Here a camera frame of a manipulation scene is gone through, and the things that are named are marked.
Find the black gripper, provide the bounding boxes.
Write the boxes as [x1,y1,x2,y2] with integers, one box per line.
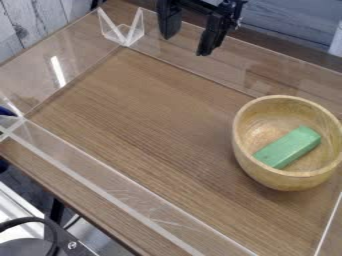
[156,0,247,56]

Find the green rectangular block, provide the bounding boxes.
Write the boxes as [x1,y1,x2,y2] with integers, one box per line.
[254,126,322,169]

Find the brown wooden bowl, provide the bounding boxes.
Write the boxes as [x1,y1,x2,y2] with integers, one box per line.
[231,95,342,191]

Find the blue object at left edge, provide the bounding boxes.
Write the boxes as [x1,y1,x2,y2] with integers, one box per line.
[0,106,17,117]

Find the black table leg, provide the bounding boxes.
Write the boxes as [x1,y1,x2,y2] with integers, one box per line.
[49,199,65,224]

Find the clear acrylic barrier wall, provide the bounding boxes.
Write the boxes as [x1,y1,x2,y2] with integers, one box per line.
[0,2,342,256]

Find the black metal base plate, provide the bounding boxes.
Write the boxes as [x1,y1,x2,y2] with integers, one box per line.
[0,223,99,256]

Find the black cable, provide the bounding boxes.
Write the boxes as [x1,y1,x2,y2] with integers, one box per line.
[0,216,59,256]

